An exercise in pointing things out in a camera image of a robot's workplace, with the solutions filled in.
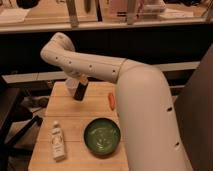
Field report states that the black rectangular eraser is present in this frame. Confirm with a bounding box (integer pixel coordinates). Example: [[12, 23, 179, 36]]
[[74, 83, 87, 101]]

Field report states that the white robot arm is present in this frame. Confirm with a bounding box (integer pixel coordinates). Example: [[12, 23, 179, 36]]
[[40, 32, 189, 171]]

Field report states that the white ceramic cup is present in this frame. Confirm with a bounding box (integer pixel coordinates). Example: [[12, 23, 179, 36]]
[[65, 77, 78, 96]]

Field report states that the wooden table board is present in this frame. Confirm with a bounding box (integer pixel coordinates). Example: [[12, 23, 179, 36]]
[[28, 82, 129, 171]]

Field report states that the orange carrot toy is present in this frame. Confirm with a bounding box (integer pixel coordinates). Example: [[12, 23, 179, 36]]
[[108, 93, 115, 111]]

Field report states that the green bowl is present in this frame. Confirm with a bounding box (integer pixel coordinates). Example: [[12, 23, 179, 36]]
[[83, 118, 121, 156]]

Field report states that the white squeeze bottle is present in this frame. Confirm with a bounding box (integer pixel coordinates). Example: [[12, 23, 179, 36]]
[[51, 121, 66, 161]]

